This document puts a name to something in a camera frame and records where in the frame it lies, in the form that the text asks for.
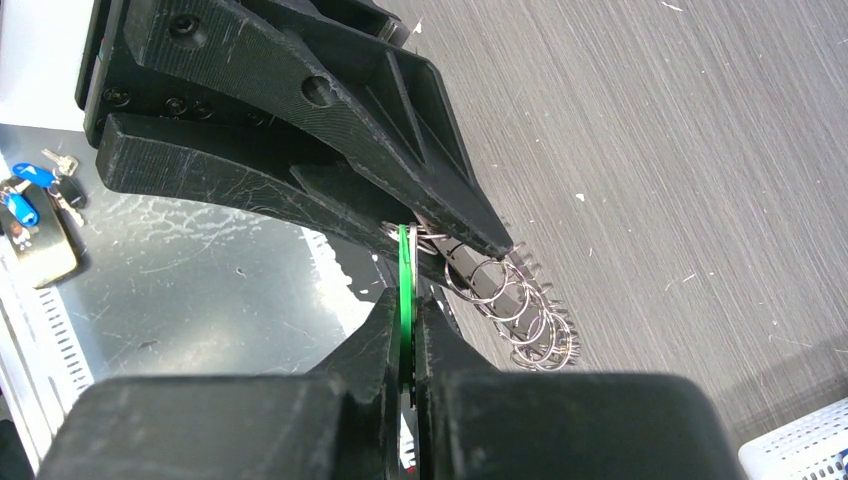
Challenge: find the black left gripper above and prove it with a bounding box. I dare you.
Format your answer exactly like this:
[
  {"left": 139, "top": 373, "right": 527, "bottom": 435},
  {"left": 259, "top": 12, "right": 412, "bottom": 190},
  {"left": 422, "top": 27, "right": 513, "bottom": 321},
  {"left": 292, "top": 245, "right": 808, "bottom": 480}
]
[{"left": 75, "top": 1, "right": 513, "bottom": 260}]

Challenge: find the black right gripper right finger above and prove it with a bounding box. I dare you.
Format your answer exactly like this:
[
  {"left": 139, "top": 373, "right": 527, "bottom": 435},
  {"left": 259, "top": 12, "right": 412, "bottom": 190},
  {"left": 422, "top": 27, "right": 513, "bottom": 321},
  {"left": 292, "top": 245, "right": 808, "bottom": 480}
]
[{"left": 414, "top": 298, "right": 743, "bottom": 479}]

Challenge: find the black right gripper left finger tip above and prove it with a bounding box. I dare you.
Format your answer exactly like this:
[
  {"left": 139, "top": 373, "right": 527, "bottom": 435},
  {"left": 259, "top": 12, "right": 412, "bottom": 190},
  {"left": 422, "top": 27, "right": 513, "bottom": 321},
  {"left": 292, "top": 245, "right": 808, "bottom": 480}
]
[{"left": 38, "top": 289, "right": 400, "bottom": 479}]

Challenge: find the green key tag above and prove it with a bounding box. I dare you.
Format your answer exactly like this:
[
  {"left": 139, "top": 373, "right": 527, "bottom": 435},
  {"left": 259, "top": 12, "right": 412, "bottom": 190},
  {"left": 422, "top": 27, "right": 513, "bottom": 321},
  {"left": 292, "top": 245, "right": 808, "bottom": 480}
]
[{"left": 398, "top": 224, "right": 418, "bottom": 388}]

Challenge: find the blue tagged key bunch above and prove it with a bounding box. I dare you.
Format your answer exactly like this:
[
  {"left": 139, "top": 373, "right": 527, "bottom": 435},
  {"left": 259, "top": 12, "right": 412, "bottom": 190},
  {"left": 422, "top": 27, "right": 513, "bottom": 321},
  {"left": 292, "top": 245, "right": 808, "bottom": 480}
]
[{"left": 1, "top": 149, "right": 87, "bottom": 228}]

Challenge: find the white plastic basket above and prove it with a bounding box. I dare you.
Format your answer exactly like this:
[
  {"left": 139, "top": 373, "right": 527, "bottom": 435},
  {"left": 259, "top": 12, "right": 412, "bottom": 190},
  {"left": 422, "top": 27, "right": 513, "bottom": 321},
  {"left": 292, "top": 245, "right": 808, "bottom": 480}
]
[{"left": 738, "top": 399, "right": 847, "bottom": 480}]

